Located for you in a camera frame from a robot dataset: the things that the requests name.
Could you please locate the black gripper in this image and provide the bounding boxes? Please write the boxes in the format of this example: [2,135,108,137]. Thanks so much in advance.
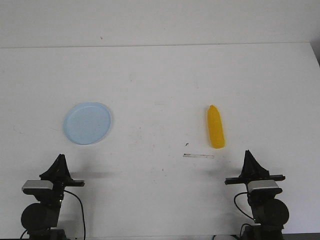
[225,150,286,185]
[39,154,85,194]

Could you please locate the yellow corn cob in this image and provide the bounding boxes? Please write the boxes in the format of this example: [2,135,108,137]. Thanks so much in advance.
[207,105,225,149]

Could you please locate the light blue round plate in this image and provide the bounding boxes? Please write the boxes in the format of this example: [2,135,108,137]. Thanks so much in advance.
[63,102,112,146]

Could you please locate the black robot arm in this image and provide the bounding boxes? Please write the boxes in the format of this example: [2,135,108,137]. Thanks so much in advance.
[20,154,86,240]
[224,150,290,240]

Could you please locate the thin clear tape strip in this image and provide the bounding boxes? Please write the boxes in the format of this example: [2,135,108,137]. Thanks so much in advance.
[183,153,215,159]

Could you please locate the small white object bottom edge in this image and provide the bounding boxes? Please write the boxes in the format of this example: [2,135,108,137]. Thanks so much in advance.
[212,235,237,240]

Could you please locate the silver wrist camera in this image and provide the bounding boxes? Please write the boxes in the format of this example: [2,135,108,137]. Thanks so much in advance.
[246,180,283,195]
[21,180,54,195]

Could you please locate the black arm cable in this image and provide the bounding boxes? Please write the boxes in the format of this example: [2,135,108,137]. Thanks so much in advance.
[233,191,255,221]
[19,190,87,240]

